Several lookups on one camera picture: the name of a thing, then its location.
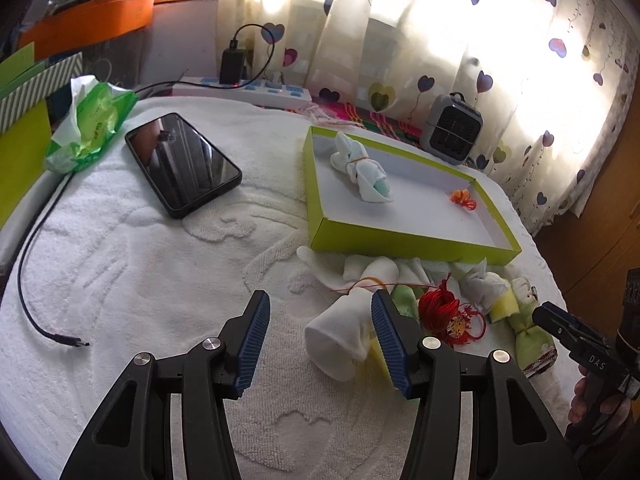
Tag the green towel roll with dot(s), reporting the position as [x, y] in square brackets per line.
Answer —
[532, 340]

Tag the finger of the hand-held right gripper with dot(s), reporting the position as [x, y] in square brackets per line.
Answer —
[555, 321]

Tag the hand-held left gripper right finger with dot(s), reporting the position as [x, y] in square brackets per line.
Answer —
[392, 345]

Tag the heart print curtain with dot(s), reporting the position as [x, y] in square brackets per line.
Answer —
[525, 35]

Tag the small grey fan heater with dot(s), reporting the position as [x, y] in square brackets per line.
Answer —
[450, 127]

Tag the pink plastic packet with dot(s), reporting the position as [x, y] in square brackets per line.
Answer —
[320, 114]

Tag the white power strip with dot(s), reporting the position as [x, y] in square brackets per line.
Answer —
[270, 91]

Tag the light green cloth bundle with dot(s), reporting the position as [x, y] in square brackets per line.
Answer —
[406, 302]

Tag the black smartphone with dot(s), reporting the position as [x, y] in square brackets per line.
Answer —
[182, 162]

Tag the yellow-green cardboard box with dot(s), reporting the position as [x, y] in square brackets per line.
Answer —
[400, 242]

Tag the white embossed towel cover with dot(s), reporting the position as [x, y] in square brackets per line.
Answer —
[150, 270]

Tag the striped green gift box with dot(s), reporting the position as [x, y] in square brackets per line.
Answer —
[22, 160]

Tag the orange shelf tray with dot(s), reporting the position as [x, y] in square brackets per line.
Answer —
[95, 22]

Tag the person's right hand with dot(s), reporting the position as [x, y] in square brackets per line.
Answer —
[576, 407]

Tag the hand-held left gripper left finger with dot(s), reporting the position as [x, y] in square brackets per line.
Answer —
[252, 345]

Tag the black charger plug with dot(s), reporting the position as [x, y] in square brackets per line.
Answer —
[233, 65]

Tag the white sock bundle blue print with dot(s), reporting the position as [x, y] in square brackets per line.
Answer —
[357, 170]

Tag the green tissue pack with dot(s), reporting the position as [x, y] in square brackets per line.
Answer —
[92, 120]

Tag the yellow sponge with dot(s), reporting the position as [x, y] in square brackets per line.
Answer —
[378, 357]
[501, 307]

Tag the white sock roll rubber band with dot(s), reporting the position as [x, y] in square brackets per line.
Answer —
[335, 332]

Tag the grey white cloth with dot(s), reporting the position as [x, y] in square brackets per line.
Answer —
[480, 285]

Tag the loose white sock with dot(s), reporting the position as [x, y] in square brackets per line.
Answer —
[415, 272]
[367, 265]

